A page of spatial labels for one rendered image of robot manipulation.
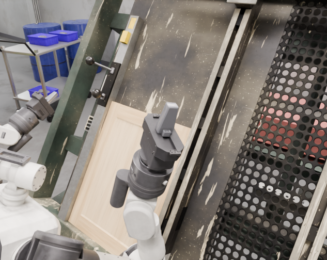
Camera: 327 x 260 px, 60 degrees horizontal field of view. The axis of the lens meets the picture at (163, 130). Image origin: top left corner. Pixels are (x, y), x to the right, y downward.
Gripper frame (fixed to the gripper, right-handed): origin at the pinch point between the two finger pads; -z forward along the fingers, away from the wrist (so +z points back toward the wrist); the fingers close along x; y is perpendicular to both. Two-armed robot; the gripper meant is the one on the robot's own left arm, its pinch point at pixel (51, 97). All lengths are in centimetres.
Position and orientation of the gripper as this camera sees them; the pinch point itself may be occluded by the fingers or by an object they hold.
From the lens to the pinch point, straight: 128.7
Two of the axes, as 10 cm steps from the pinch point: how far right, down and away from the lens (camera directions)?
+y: 7.9, 3.0, -5.4
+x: 2.4, 6.6, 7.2
